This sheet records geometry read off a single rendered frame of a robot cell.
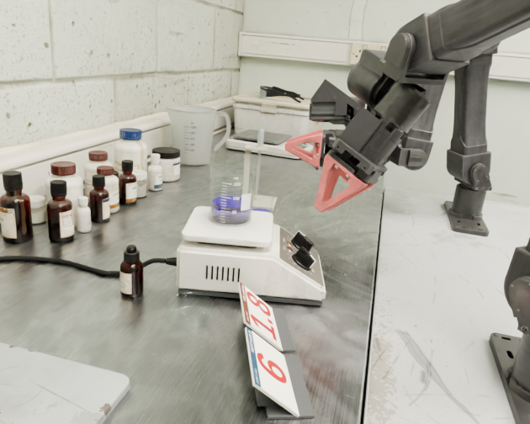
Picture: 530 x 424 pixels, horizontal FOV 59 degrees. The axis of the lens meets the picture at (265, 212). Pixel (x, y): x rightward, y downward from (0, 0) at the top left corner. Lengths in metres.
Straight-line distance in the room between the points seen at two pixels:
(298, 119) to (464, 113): 0.81
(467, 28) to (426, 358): 0.37
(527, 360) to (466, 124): 0.60
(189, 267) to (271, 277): 0.11
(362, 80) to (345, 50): 1.33
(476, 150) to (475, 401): 0.62
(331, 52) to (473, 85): 1.08
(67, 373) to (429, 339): 0.41
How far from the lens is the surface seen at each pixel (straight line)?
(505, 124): 2.14
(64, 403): 0.49
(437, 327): 0.67
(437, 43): 0.61
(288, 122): 1.74
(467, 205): 1.10
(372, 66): 0.71
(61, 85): 1.10
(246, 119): 1.79
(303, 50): 2.06
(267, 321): 0.58
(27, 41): 1.02
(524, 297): 0.52
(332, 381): 0.53
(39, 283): 0.71
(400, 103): 0.65
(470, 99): 1.04
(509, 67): 2.07
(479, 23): 0.59
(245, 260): 0.61
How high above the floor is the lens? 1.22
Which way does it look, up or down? 19 degrees down
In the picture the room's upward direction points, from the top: 5 degrees clockwise
